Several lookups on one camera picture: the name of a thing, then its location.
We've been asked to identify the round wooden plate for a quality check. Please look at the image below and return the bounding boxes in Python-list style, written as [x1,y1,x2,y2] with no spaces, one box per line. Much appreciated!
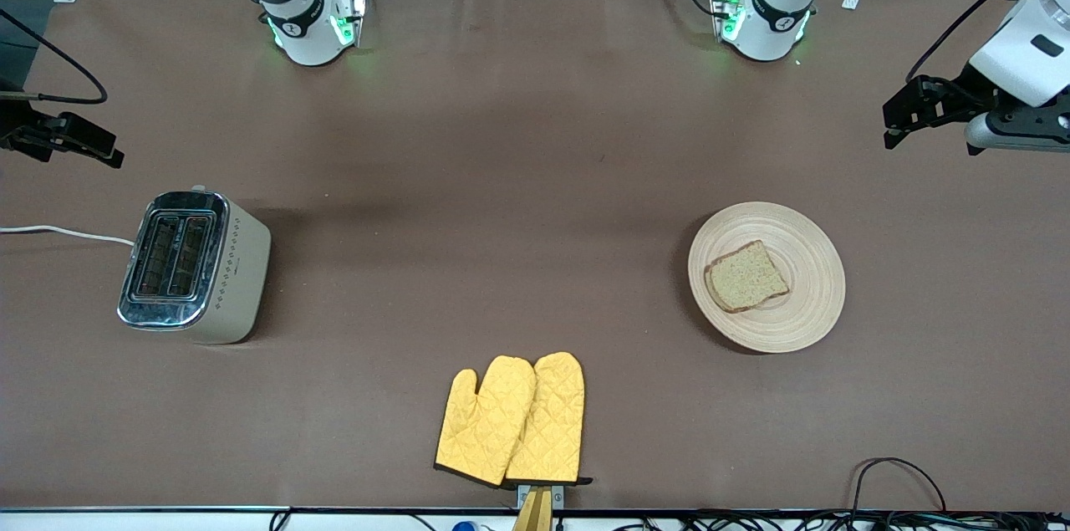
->
[687,202,847,355]

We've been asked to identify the brown bread slice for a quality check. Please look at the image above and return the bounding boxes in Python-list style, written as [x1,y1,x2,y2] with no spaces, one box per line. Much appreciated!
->
[704,240,791,314]

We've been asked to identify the cream and chrome toaster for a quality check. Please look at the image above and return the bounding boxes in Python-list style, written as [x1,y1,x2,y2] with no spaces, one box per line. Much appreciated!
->
[117,186,273,345]

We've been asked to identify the brown table cover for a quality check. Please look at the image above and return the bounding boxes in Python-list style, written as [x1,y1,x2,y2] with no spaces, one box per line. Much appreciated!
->
[0,0,1070,511]

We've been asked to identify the yellow quilted oven mitt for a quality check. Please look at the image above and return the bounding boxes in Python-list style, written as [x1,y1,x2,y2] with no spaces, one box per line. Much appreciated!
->
[505,351,593,488]
[434,356,537,488]

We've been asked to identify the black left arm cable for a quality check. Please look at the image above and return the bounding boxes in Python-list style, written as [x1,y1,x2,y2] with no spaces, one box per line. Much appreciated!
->
[906,0,1070,85]

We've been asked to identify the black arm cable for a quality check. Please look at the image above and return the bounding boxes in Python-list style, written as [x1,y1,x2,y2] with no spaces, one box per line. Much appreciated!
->
[906,0,1070,85]
[0,8,109,105]

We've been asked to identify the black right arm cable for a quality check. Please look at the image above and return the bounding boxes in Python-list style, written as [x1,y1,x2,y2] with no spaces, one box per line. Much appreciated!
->
[0,8,109,105]

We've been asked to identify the white toaster power cable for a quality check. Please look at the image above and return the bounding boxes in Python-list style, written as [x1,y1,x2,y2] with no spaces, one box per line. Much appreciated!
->
[0,225,136,248]

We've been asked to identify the black looped cable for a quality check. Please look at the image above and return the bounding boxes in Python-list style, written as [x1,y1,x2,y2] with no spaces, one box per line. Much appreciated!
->
[851,457,948,513]

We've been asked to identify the tangled black cable bundle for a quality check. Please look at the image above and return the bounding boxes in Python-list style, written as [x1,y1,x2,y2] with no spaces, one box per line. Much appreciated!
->
[619,510,1070,531]

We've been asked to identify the grey metal bracket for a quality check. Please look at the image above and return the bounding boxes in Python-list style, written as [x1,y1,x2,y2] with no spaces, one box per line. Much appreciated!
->
[517,483,565,511]

